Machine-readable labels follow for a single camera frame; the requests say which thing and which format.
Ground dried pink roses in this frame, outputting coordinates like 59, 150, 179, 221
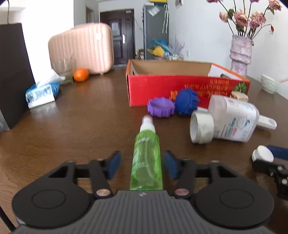
207, 1, 282, 47

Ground blue gear-shaped cap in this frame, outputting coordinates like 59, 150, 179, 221
175, 88, 200, 116

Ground small beige wrapped item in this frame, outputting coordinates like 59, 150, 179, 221
230, 91, 248, 102

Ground white plastic pill jar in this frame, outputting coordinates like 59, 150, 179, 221
208, 95, 260, 142

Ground pink suitcase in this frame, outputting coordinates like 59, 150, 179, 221
48, 23, 114, 74

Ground dark brown door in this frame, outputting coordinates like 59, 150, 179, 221
100, 9, 135, 66

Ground orange fruit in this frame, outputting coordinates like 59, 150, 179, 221
73, 68, 89, 82

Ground green spray bottle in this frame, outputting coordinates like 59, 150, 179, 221
130, 115, 163, 191

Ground yellow watering can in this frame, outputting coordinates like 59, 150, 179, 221
147, 46, 165, 57

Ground white tape roll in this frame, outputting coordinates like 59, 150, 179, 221
189, 111, 214, 144

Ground blue tissue pack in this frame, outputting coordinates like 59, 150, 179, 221
25, 69, 65, 109

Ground pale green bowl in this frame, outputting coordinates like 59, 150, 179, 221
261, 75, 279, 94

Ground grey refrigerator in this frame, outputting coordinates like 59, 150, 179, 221
143, 3, 168, 60

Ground red cardboard box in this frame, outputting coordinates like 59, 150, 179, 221
126, 59, 250, 108

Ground clear glass cup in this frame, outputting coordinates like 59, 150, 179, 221
51, 58, 74, 85

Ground white ridged cap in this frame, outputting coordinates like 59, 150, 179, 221
251, 145, 274, 162

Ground white lint brush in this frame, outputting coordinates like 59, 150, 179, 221
197, 106, 278, 131

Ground black paper bag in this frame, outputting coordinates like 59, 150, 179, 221
0, 23, 35, 132

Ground pink textured vase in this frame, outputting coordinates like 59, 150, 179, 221
229, 35, 252, 77

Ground purple gear-shaped cap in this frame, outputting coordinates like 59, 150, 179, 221
147, 98, 175, 118

